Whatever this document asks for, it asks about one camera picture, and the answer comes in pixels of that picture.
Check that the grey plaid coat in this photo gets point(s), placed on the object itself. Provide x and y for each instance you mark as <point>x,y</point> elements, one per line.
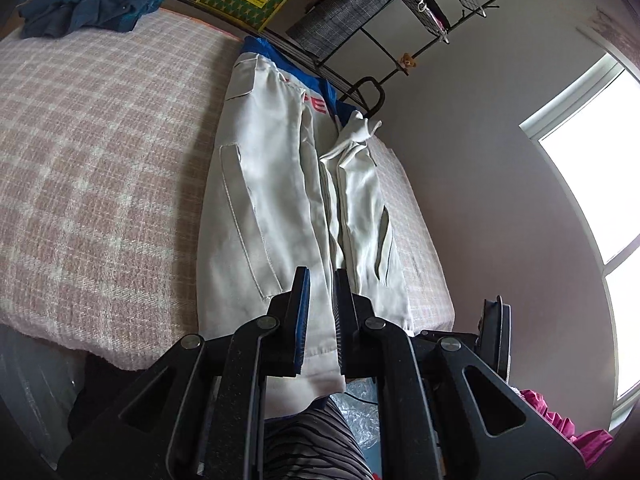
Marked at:
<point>340,15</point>

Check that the stack of folded clothes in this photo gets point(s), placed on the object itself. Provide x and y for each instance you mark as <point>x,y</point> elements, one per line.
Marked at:
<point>425,7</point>

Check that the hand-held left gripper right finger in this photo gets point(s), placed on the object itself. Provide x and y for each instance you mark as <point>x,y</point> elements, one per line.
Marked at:
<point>345,330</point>

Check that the magenta cloth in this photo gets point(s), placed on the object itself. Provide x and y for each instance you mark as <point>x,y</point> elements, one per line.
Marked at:
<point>565,425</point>

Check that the dark blue garment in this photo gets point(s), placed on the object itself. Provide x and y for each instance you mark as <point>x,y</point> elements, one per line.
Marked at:
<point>100,7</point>

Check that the small brown teddy bear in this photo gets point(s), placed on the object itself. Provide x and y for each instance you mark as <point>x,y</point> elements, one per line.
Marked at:
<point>409,60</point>

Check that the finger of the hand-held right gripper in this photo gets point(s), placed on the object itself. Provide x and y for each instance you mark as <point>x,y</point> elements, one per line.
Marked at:
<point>495,335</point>

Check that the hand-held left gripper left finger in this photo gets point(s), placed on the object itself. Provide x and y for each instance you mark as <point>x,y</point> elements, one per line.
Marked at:
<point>301,320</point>

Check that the pink checked blanket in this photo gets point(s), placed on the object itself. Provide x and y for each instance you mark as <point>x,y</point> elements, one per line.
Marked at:
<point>100,160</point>

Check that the black metal clothes rack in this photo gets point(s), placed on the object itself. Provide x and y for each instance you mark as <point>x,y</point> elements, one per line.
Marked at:
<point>371,80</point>

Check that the window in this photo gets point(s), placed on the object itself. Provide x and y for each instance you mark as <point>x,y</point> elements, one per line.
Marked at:
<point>600,160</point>

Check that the black grey striped cloth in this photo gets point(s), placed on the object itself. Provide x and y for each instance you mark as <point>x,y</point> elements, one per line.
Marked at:
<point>310,440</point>

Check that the clear plastic bag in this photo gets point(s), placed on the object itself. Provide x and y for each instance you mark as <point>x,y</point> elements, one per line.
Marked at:
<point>360,410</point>

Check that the white and blue jacket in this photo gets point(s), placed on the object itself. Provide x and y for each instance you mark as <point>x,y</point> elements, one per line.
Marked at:
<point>260,200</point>

